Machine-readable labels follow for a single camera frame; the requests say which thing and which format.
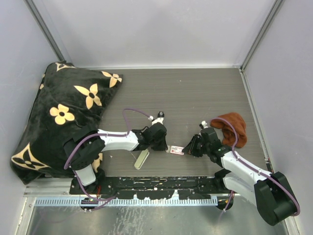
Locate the black floral cushion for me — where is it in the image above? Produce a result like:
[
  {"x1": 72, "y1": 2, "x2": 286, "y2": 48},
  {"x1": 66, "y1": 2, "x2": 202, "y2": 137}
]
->
[{"x1": 10, "y1": 62, "x2": 123, "y2": 185}]

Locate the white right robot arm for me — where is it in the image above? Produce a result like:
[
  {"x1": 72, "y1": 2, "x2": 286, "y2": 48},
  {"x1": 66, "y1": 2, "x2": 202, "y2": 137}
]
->
[{"x1": 182, "y1": 121, "x2": 300, "y2": 226}]

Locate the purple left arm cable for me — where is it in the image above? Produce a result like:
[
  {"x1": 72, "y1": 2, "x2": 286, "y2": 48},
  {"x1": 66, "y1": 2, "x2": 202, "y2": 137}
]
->
[{"x1": 64, "y1": 108, "x2": 155, "y2": 172}]

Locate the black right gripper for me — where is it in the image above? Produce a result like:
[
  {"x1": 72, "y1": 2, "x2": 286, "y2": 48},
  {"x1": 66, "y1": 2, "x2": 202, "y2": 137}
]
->
[{"x1": 183, "y1": 134, "x2": 211, "y2": 157}]

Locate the red white staple box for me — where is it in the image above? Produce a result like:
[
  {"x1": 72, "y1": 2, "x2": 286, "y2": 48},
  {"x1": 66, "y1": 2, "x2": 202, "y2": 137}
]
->
[{"x1": 170, "y1": 145, "x2": 184, "y2": 155}]

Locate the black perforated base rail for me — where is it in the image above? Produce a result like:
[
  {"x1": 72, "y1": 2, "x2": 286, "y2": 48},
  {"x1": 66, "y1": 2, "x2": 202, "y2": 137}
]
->
[{"x1": 85, "y1": 176, "x2": 230, "y2": 200}]

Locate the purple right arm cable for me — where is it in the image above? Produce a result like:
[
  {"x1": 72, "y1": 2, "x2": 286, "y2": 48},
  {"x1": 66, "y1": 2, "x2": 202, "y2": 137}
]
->
[{"x1": 210, "y1": 117, "x2": 300, "y2": 216}]

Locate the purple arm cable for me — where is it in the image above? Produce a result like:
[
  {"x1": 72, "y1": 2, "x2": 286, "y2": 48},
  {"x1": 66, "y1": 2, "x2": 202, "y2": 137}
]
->
[
  {"x1": 210, "y1": 117, "x2": 300, "y2": 216},
  {"x1": 64, "y1": 108, "x2": 155, "y2": 172}
]

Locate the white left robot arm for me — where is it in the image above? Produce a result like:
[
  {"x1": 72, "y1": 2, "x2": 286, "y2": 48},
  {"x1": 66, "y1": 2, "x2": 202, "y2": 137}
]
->
[{"x1": 63, "y1": 112, "x2": 168, "y2": 194}]

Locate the orange brown cloth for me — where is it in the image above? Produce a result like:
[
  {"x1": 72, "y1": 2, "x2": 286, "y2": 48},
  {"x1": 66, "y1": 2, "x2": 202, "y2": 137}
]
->
[{"x1": 210, "y1": 112, "x2": 247, "y2": 148}]

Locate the black stapler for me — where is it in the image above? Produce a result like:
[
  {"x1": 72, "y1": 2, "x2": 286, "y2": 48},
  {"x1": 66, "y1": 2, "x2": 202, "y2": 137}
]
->
[{"x1": 156, "y1": 111, "x2": 165, "y2": 124}]

